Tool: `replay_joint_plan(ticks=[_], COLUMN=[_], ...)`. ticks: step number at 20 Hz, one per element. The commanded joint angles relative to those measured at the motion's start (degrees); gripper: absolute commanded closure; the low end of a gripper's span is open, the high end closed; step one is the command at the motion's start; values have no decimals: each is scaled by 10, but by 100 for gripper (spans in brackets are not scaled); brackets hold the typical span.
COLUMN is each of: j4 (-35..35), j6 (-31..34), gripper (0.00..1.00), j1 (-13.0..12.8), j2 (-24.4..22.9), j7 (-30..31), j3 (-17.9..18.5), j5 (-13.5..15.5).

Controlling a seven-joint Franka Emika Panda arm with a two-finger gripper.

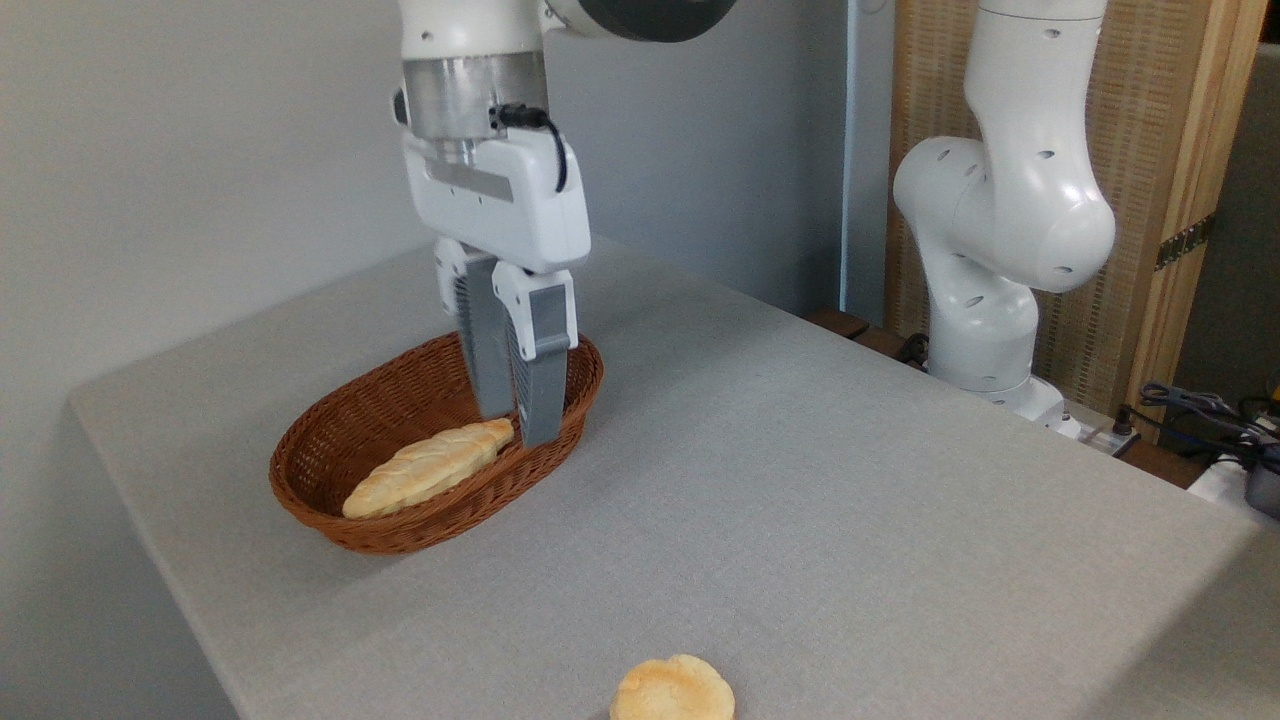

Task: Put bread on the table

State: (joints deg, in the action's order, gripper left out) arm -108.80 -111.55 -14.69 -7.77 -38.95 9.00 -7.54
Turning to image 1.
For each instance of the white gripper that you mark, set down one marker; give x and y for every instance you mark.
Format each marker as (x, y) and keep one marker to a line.
(520, 215)

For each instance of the round bread bun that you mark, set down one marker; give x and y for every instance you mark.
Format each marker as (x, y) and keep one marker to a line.
(672, 690)

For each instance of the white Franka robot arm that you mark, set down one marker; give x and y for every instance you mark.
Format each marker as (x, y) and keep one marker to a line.
(1000, 200)

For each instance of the long braided bread loaf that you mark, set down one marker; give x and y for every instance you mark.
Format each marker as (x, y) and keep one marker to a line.
(420, 470)

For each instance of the brown wicker basket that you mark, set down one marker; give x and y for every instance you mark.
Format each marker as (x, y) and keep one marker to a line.
(400, 400)

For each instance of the grey tablecloth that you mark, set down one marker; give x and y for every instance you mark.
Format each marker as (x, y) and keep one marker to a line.
(800, 520)

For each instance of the dark metal screen hinge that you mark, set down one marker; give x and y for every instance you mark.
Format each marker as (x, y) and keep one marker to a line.
(1185, 242)

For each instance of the wooden woven folding screen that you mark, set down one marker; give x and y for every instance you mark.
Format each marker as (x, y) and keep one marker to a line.
(1150, 100)

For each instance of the grey round device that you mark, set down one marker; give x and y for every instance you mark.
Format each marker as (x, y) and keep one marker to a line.
(1265, 490)

